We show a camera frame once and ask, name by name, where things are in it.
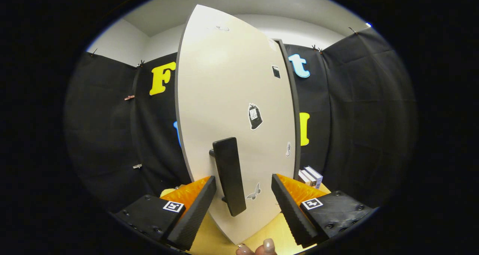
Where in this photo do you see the white book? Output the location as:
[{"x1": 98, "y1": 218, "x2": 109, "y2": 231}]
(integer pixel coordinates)
[{"x1": 298, "y1": 169, "x2": 317, "y2": 188}]

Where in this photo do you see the beige shoe cabinet door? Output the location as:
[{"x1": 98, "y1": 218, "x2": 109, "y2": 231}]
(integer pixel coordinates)
[{"x1": 175, "y1": 4, "x2": 298, "y2": 245}]

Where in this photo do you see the black door handle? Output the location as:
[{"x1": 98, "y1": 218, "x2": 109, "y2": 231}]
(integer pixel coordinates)
[{"x1": 209, "y1": 137, "x2": 247, "y2": 217}]

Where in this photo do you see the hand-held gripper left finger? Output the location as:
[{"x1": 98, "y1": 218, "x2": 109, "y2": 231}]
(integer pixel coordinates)
[{"x1": 114, "y1": 176, "x2": 217, "y2": 251}]

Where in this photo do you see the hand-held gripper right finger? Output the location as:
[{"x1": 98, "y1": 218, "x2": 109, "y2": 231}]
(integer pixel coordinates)
[{"x1": 271, "y1": 174, "x2": 375, "y2": 249}]

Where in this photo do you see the grey shoe cabinet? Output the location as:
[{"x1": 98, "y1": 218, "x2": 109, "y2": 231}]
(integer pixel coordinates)
[{"x1": 275, "y1": 39, "x2": 302, "y2": 180}]

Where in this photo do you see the black backdrop cloth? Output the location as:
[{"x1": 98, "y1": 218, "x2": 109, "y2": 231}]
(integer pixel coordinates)
[{"x1": 64, "y1": 26, "x2": 418, "y2": 214}]

